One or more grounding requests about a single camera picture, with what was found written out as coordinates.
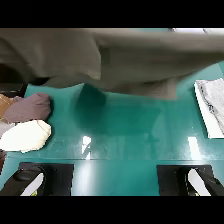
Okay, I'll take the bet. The grey-brown T-shirt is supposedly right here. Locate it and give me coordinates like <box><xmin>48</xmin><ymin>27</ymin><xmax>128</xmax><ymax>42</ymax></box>
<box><xmin>0</xmin><ymin>28</ymin><xmax>224</xmax><ymax>101</ymax></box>

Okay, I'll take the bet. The mauve garment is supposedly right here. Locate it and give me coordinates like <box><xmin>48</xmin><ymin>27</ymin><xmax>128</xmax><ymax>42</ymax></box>
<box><xmin>3</xmin><ymin>92</ymin><xmax>52</xmax><ymax>124</ymax></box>

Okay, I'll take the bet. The cream white garment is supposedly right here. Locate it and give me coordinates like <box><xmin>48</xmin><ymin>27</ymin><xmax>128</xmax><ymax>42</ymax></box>
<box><xmin>0</xmin><ymin>119</ymin><xmax>53</xmax><ymax>154</ymax></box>

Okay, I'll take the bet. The white folded garment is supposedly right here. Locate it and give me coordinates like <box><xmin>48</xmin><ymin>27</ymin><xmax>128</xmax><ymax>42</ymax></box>
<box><xmin>193</xmin><ymin>83</ymin><xmax>224</xmax><ymax>140</ymax></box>

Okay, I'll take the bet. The light grey garment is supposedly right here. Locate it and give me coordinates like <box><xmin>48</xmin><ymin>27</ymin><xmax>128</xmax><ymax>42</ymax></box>
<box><xmin>195</xmin><ymin>78</ymin><xmax>224</xmax><ymax>135</ymax></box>

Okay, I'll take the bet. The brown garment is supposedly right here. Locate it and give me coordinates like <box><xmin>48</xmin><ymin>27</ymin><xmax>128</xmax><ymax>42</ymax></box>
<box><xmin>0</xmin><ymin>93</ymin><xmax>15</xmax><ymax>120</ymax></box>

